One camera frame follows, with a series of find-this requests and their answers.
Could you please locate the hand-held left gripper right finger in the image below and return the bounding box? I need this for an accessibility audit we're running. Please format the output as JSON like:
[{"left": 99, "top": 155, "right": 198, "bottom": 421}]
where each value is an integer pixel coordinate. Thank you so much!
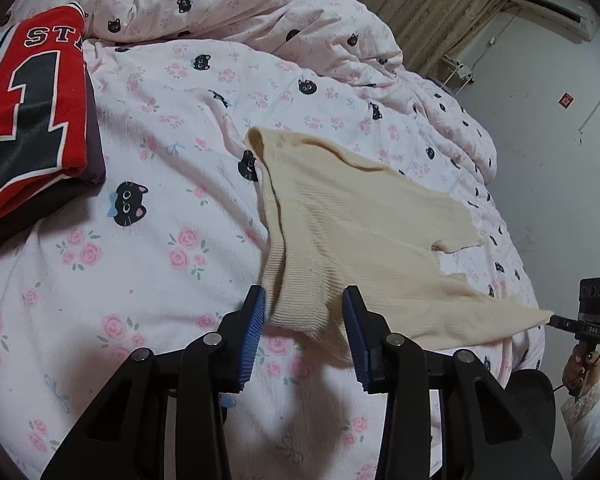
[{"left": 341, "top": 284, "right": 563, "bottom": 480}]

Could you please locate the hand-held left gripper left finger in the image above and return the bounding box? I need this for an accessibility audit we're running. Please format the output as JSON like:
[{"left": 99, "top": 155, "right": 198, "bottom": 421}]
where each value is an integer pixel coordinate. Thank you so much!
[{"left": 40, "top": 284, "right": 267, "bottom": 480}]

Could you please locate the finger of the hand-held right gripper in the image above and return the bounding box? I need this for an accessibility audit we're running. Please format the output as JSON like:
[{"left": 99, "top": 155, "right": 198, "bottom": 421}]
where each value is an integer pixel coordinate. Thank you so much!
[{"left": 547, "top": 314, "right": 581, "bottom": 334}]

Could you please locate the beige ribbed knit top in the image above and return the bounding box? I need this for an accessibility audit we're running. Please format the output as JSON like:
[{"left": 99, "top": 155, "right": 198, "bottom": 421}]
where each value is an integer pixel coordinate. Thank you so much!
[{"left": 243, "top": 126, "right": 555, "bottom": 368}]

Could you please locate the person's right hand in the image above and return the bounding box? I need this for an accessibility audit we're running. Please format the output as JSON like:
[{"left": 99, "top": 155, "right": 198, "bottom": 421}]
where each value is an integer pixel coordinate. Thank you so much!
[{"left": 562, "top": 344, "right": 600, "bottom": 400}]

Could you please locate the person's dark clothed leg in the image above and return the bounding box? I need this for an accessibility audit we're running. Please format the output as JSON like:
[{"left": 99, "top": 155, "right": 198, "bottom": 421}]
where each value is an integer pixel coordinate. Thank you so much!
[{"left": 505, "top": 369, "right": 576, "bottom": 480}]

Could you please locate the pink cat-print duvet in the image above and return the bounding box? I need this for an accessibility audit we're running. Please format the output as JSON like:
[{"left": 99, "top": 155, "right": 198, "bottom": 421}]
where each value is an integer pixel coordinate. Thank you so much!
[{"left": 0, "top": 0, "right": 541, "bottom": 480}]

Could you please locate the dark folded garment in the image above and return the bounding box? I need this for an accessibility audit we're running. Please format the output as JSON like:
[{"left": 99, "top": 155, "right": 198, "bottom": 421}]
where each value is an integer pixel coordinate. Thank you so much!
[{"left": 0, "top": 60, "right": 107, "bottom": 257}]

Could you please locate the white shelf rack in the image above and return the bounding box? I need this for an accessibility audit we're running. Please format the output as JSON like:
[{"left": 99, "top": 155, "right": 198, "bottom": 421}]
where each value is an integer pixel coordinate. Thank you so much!
[{"left": 440, "top": 55, "right": 476, "bottom": 96}]

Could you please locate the white air conditioner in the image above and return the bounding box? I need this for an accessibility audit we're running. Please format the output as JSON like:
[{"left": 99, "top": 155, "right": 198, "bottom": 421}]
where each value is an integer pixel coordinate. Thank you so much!
[{"left": 511, "top": 0, "right": 600, "bottom": 41}]

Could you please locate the red jersey with black number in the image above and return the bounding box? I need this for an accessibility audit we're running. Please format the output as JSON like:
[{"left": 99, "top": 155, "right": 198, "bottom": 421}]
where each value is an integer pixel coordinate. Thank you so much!
[{"left": 0, "top": 4, "right": 92, "bottom": 228}]

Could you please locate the beige patterned curtain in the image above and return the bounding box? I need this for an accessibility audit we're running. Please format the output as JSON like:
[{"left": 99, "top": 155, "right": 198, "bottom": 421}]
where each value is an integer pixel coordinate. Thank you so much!
[{"left": 215, "top": 0, "right": 518, "bottom": 81}]

